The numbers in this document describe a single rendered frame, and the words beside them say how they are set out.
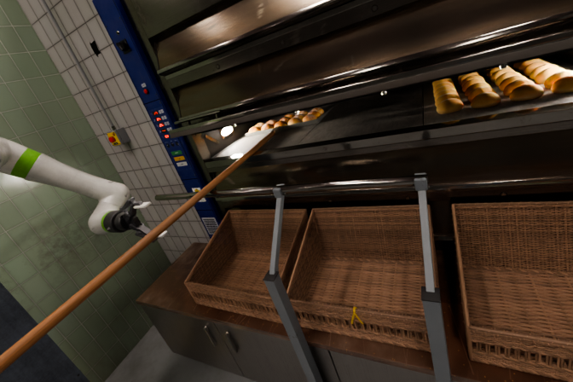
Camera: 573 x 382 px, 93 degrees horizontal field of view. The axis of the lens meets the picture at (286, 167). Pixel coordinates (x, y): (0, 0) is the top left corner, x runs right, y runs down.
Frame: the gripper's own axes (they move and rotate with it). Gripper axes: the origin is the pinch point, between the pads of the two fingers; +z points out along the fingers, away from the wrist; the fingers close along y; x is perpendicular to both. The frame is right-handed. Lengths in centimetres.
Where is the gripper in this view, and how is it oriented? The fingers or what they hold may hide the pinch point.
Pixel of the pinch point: (154, 219)
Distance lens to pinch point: 116.3
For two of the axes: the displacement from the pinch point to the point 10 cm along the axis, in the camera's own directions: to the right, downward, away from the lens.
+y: 3.0, 8.8, 3.5
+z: 8.8, -1.1, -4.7
